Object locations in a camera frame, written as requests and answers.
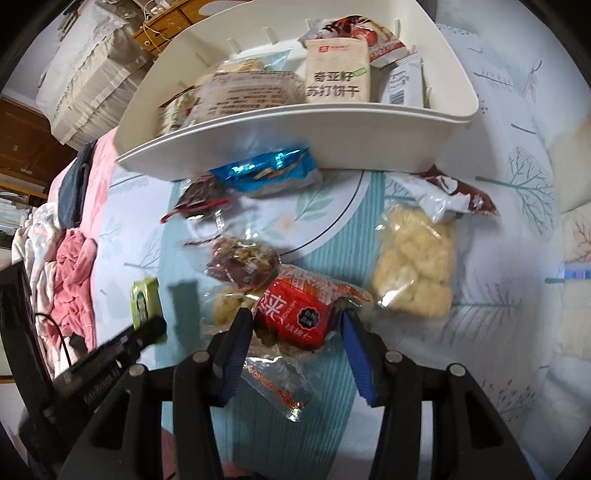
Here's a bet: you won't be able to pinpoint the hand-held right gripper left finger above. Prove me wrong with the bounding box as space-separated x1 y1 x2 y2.
58 307 254 480

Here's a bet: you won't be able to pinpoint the brown bread clear packet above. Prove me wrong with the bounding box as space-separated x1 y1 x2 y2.
185 69 308 130

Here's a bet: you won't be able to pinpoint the white lace covered furniture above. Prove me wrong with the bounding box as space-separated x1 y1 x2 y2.
34 0 153 141

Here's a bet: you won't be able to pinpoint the yellow cracker blue-edged packet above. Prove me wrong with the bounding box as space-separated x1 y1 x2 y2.
217 48 294 75

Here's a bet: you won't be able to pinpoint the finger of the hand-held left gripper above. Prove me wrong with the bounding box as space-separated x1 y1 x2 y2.
168 279 204 330
53 316 168 402

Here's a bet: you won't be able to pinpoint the white grey sachet packet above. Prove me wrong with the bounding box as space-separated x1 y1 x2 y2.
379 53 428 109

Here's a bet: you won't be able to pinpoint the dark date red-trim packet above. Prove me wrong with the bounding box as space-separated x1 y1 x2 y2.
161 174 232 224

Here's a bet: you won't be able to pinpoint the walnut date clear packet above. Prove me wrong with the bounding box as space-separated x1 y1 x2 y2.
185 222 282 291

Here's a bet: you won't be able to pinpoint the dark blue jeans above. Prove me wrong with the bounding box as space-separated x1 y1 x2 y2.
58 138 98 229

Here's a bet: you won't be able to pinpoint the white plastic storage bin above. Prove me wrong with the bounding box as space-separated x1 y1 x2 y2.
113 0 478 182

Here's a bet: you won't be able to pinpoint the crumpled pink fleece blanket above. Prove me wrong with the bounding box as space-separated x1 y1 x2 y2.
48 231 98 352

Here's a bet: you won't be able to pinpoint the teal striped placemat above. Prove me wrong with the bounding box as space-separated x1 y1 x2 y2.
152 171 389 480

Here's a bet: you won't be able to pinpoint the shiny blue snack packet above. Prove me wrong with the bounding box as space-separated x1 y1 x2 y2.
209 147 324 198

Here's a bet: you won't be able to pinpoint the brown and white snack packet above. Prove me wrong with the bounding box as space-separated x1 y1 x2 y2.
392 164 499 224

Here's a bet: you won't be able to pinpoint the small green snack packet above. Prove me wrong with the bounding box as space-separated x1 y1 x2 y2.
130 277 160 329

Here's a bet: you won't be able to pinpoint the red and white snack packet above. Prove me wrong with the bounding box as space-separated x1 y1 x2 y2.
300 14 407 68

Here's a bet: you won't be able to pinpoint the pink quilt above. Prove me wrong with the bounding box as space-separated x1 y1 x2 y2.
46 124 125 352

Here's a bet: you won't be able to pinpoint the yellow pastry clear packet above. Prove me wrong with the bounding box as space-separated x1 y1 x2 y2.
203 284 259 328

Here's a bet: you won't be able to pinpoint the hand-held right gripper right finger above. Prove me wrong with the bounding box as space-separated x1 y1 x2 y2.
341 309 536 480

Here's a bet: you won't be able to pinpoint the clear red-trim snack packet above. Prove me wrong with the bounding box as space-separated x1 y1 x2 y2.
242 353 319 423

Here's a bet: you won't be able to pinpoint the pale leaf print curtain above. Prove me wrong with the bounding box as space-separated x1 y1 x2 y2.
545 129 591 370

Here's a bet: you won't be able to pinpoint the red label walnut packet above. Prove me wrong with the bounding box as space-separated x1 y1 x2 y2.
252 265 374 354

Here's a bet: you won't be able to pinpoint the puffed rice cake packet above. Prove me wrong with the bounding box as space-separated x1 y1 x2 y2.
372 203 458 319

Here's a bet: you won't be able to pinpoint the dark wooden wardrobe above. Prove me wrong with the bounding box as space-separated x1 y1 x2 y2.
0 99 77 204

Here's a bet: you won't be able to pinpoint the leaf print tablecloth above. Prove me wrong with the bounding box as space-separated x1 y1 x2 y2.
92 0 591 480

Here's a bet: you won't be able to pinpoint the white floral cloth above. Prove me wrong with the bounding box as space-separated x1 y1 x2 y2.
11 203 63 370

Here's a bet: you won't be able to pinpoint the beige soda cracker packet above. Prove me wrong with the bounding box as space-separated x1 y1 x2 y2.
302 38 372 104

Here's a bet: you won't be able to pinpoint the wooden desk with drawers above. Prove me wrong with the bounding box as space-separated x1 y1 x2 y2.
131 0 222 54

